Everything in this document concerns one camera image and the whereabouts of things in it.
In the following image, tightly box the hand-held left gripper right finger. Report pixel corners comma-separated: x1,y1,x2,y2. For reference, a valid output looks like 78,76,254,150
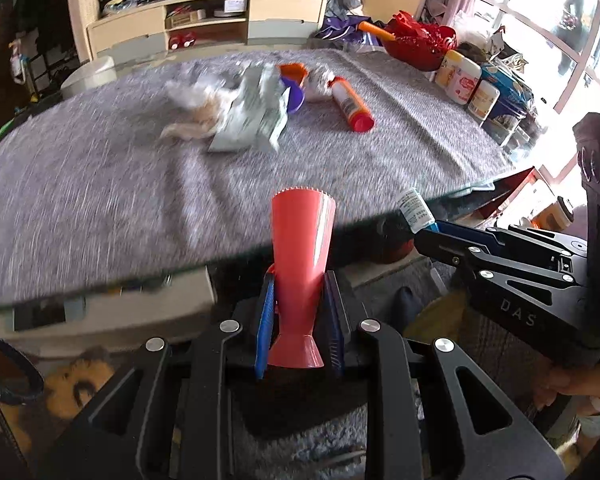
322,271,567,480

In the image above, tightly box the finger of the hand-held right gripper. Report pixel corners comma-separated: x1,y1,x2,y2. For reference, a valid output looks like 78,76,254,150
413,232,589,357
432,220,589,272

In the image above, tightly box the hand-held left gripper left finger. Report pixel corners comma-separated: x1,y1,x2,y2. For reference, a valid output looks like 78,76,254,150
40,265,281,480

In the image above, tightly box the small white labelled bottle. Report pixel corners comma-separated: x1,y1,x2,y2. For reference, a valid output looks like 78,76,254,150
397,188,437,233

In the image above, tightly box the red plastic cone cup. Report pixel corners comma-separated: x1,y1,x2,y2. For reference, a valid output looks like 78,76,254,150
267,187,337,368

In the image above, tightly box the person's right hand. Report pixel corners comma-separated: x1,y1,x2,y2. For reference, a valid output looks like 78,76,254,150
537,359,600,411

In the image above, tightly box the small white jar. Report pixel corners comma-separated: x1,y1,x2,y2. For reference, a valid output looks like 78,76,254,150
467,80,502,121

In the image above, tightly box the blue printed box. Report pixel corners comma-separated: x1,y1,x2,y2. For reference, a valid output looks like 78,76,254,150
480,62,534,146

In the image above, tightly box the white jar yellow lid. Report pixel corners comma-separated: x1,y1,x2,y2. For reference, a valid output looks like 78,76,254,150
434,50,482,105

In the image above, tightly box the white tube orange cap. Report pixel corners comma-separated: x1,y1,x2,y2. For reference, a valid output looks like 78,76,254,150
328,76,376,133

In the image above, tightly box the red openwork basket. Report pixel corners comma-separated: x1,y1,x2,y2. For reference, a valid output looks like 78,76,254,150
382,10,458,72

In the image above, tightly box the yellow cartoon floor mat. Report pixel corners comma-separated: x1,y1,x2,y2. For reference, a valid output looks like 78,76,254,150
0,350,117,456

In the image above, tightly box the green white plastic packet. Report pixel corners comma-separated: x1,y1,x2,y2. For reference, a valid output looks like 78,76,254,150
208,66,289,153

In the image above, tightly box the crumpled white wrapper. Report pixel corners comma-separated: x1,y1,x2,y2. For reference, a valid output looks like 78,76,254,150
305,66,339,103

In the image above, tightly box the grey table cloth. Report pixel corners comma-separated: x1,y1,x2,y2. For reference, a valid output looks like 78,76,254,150
0,49,513,307

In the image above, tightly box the orange purple plastic cup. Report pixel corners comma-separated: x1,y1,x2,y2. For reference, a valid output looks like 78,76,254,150
278,62,309,114

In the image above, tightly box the crumpled white tissue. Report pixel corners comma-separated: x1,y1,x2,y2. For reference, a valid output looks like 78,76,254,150
160,67,246,142

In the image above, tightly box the purple bag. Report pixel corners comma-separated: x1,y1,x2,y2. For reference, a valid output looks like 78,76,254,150
314,16,381,53

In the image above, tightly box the beige cabinet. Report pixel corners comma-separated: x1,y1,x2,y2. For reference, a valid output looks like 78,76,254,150
86,0,328,63

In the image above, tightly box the white round stool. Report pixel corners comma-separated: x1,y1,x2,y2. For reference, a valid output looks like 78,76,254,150
60,56,118,99

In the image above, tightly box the orange handled tool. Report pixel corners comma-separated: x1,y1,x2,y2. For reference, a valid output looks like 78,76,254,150
357,21,397,44

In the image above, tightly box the black braided cable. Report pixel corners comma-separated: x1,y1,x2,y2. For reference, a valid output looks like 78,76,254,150
0,327,46,461

